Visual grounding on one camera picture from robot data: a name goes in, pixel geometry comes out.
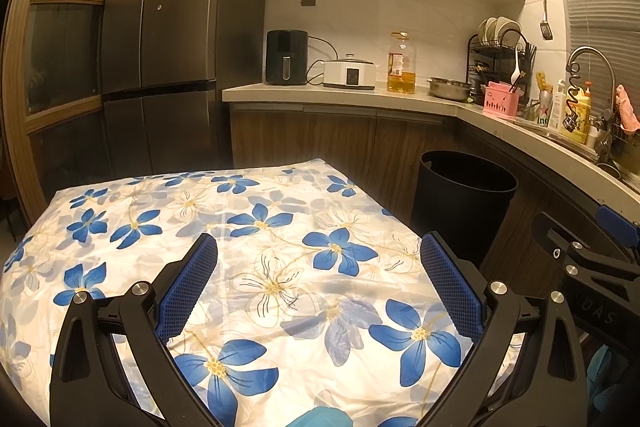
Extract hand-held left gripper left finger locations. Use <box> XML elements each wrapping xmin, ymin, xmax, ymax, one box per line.
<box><xmin>50</xmin><ymin>232</ymin><xmax>236</xmax><ymax>427</ymax></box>

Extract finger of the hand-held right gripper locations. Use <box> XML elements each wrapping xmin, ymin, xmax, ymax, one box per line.
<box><xmin>531</xmin><ymin>211</ymin><xmax>631</xmax><ymax>293</ymax></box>
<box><xmin>595</xmin><ymin>203</ymin><xmax>640</xmax><ymax>264</ymax></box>

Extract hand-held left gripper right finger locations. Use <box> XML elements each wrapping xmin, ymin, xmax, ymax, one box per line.
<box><xmin>405</xmin><ymin>232</ymin><xmax>588</xmax><ymax>427</ymax></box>

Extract black trash bin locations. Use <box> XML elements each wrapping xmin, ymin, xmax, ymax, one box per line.
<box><xmin>411</xmin><ymin>150</ymin><xmax>518</xmax><ymax>268</ymax></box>

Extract blue floral tablecloth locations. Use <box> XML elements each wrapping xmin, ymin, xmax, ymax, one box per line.
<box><xmin>0</xmin><ymin>157</ymin><xmax>526</xmax><ymax>427</ymax></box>

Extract steel kitchen sink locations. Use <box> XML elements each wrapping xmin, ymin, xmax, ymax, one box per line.
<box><xmin>520</xmin><ymin>117</ymin><xmax>626</xmax><ymax>180</ymax></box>

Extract yellow detergent bottle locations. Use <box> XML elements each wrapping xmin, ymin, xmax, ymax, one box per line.
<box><xmin>562</xmin><ymin>81</ymin><xmax>593</xmax><ymax>145</ymax></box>

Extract pink utensil holder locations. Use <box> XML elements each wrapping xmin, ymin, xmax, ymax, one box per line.
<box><xmin>482</xmin><ymin>81</ymin><xmax>521</xmax><ymax>118</ymax></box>

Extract steel sink faucet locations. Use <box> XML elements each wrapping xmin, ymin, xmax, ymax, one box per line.
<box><xmin>565</xmin><ymin>47</ymin><xmax>616</xmax><ymax>162</ymax></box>

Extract steel mixing bowl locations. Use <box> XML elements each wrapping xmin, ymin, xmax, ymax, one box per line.
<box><xmin>426</xmin><ymin>77</ymin><xmax>473</xmax><ymax>102</ymax></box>

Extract black dish rack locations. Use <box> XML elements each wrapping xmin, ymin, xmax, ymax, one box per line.
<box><xmin>467</xmin><ymin>32</ymin><xmax>537</xmax><ymax>105</ymax></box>

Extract wooden lower cabinets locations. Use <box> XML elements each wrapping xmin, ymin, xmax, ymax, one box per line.
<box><xmin>230</xmin><ymin>103</ymin><xmax>601</xmax><ymax>268</ymax></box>

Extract hanging slotted spatula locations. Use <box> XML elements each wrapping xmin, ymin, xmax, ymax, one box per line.
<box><xmin>538</xmin><ymin>0</ymin><xmax>553</xmax><ymax>41</ymax></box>

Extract white plates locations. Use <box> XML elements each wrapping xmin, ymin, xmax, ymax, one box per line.
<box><xmin>478</xmin><ymin>17</ymin><xmax>522</xmax><ymax>45</ymax></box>

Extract beige kitchen countertop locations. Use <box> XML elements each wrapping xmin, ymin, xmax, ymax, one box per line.
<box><xmin>222</xmin><ymin>84</ymin><xmax>640</xmax><ymax>228</ymax></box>

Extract cooking oil bottle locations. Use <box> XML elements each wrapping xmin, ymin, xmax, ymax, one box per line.
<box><xmin>386</xmin><ymin>32</ymin><xmax>418</xmax><ymax>95</ymax></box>

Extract white electric cooker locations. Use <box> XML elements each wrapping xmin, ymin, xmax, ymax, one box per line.
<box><xmin>322</xmin><ymin>53</ymin><xmax>378</xmax><ymax>89</ymax></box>

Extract black air fryer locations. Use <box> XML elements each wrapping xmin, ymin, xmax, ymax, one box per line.
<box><xmin>265</xmin><ymin>30</ymin><xmax>309</xmax><ymax>86</ymax></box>

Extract dark steel fridge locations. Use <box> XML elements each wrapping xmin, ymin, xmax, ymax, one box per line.
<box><xmin>100</xmin><ymin>0</ymin><xmax>268</xmax><ymax>180</ymax></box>

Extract wooden glass-panel door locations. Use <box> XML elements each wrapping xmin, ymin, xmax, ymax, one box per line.
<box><xmin>2</xmin><ymin>0</ymin><xmax>131</xmax><ymax>223</ymax></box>

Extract black power cable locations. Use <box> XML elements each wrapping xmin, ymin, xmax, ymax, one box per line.
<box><xmin>306</xmin><ymin>36</ymin><xmax>341</xmax><ymax>85</ymax></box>

